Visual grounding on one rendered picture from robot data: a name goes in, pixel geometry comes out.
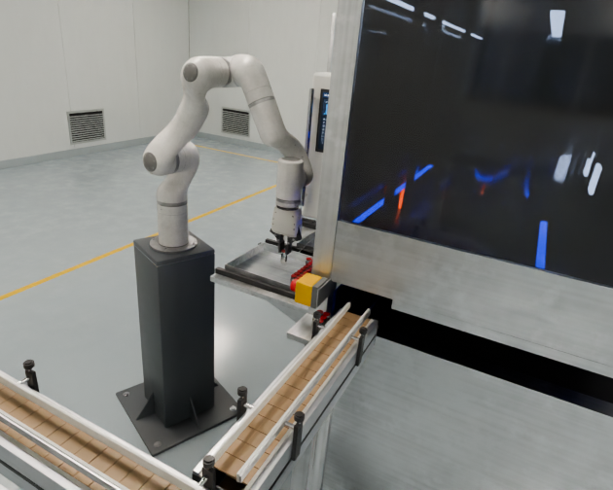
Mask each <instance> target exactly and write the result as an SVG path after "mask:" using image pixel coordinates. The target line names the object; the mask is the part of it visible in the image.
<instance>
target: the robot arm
mask: <svg viewBox="0 0 613 490"><path fill-rule="evenodd" d="M180 80H181V84H182V87H183V98H182V101H181V104H180V106H179V108H178V110H177V112H176V115H175V116H174V118H173V120H172V121H171V122H170V124H169V125H168V126H167V127H166V128H165V129H164V130H163V131H161V132H160V133H159V134H158V135H157V136H156V137H155V138H154V139H153V141H152V142H151V143H150V144H149V145H148V147H147V148H146V150H145V152H144V154H143V164H144V167H145V168H146V170H147V171H148V172H149V173H151V174H153V175H156V176H164V175H167V176H166V178H165V179H164V180H163V181H162V183H161V184H160V185H159V187H158V188H157V212H158V232H159V236H156V237H154V238H153V239H152V240H151V241H150V247H151V248H152V249H153V250H155V251H157V252H160V253H166V254H178V253H184V252H188V251H191V250H193V249H194V248H196V247H197V245H198V242H197V240H196V239H195V238H194V237H192V236H191V235H189V226H188V187H189V186H190V184H191V182H192V180H193V178H194V176H195V174H196V172H197V170H198V164H199V154H198V149H197V147H196V146H195V145H194V144H193V143H192V142H190V141H191V140H192V139H193V138H194V137H195V136H196V135H197V134H198V132H199V130H200V129H201V127H202V125H203V124H204V122H205V120H206V118H207V116H208V113H209V105H208V102H207V100H206V98H205V95H206V94H207V92H208V91H209V90H210V89H212V88H239V87H241V88H242V90H243V93H244V95H245V98H246V101H247V104H248V107H249V109H250V112H251V115H252V117H253V120H254V123H255V124H256V127H257V130H258V132H259V135H260V138H261V140H262V141H263V143H264V144H265V145H267V146H269V147H273V148H275V149H277V150H279V151H280V152H281V153H282V154H283V155H284V157H281V158H279V159H278V164H277V180H276V197H275V204H276V205H275V207H274V210H273V214H272V221H271V229H270V232H271V233H272V234H274V236H275V238H276V241H277V242H278V247H277V249H278V253H281V250H284V243H285V241H284V240H283V237H284V235H286V236H287V244H286V245H285V255H288V254H290V253H291V251H292V243H293V242H295V241H299V240H301V239H302V235H301V233H302V224H303V222H302V210H301V208H300V207H299V205H301V204H302V202H301V193H302V188H303V187H305V186H307V185H309V184H310V183H311V181H312V179H313V172H312V168H311V164H310V161H309V159H308V156H307V152H306V150H305V148H304V147H303V145H302V144H301V143H300V141H299V140H298V139H297V138H295V137H294V136H293V135H292V134H290V133H289V132H288V131H287V129H286V128H285V126H284V123H283V120H282V118H281V115H280V112H279V109H278V106H277V103H276V100H275V97H274V94H273V92H272V89H271V86H270V81H269V78H268V76H267V73H266V70H265V68H264V66H263V64H262V63H261V62H260V60H259V59H257V58H256V57H254V56H252V55H249V54H236V55H234V56H225V57H222V56H195V57H192V58H190V59H189V60H187V61H186V63H185V64H184V65H183V67H182V70H181V74H180ZM296 236H297V237H296Z"/></svg>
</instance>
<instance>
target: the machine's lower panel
mask: <svg viewBox="0 0 613 490"><path fill-rule="evenodd" d="M322 490H613V403H610V402H605V401H602V400H600V399H597V398H594V397H591V396H588V395H585V394H582V393H579V392H576V391H573V390H570V389H567V388H564V387H561V386H559V385H556V384H553V383H550V382H547V381H544V380H541V379H538V378H535V377H532V376H529V375H526V374H523V373H520V372H517V371H514V370H511V369H508V368H505V367H501V366H498V365H495V364H492V363H489V362H486V361H483V360H480V359H477V358H474V357H471V356H468V355H465V354H462V353H459V352H456V351H453V350H450V349H448V348H445V347H442V346H439V345H436V344H433V343H430V342H427V341H424V340H421V339H418V338H415V337H412V336H409V335H406V334H403V333H400V332H395V331H393V330H390V329H387V328H384V327H381V326H378V329H377V335H376V341H375V346H374V347H373V349H372V350H371V352H370V353H369V355H368V356H367V358H366V359H365V361H364V362H363V364H362V365H361V367H360V368H359V369H358V370H357V372H356V373H355V375H354V376H353V378H352V380H351V381H350V383H349V384H348V386H347V387H346V389H345V390H344V392H343V394H342V395H341V397H340V398H339V400H338V401H337V403H336V404H335V406H334V411H333V418H332V426H331V433H330V439H329V447H328V454H327V461H326V468H325V475H324V482H323V489H322Z"/></svg>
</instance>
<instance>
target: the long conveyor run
mask: <svg viewBox="0 0 613 490"><path fill-rule="evenodd" d="M34 367H35V363H34V361H33V360H26V361H25V362H23V368H24V369H25V375H26V377H24V378H23V379H22V380H20V381H18V380H16V379H14V378H13V377H12V376H10V375H8V374H6V373H5V372H3V371H1V370H0V473H1V474H2V475H3V476H5V477H6V478H8V479H9V480H10V481H12V482H13V483H14V484H15V485H16V486H18V487H19V488H21V489H22V490H216V470H215V469H213V467H214V465H215V457H214V456H213V455H206V456H204V457H203V459H202V465H203V467H202V479H201V480H200V481H199V483H197V482H195V481H194V480H192V479H190V478H188V477H187V476H185V475H184V474H182V473H180V472H178V471H176V470H175V469H173V468H171V467H169V466H168V465H166V464H164V463H162V462H161V461H159V460H157V459H155V458H154V457H152V456H150V455H148V454H147V453H145V452H143V451H141V450H140V449H138V448H136V447H134V446H132V445H131V444H129V443H127V442H125V441H124V440H122V439H120V438H118V437H116V436H114V435H112V434H111V433H109V432H107V431H105V430H104V429H102V428H100V427H98V426H97V425H95V424H93V423H92V422H91V421H89V420H87V419H85V418H84V417H82V416H80V415H78V414H77V413H75V412H73V411H71V410H69V409H68V408H66V407H64V406H62V405H61V404H59V403H57V402H55V401H53V400H51V399H49V398H48V397H46V396H44V395H42V394H41V393H40V392H39V387H38V381H37V376H36V371H34V370H33V368H34ZM25 382H27V385H28V386H27V385H25V384H23V383H25Z"/></svg>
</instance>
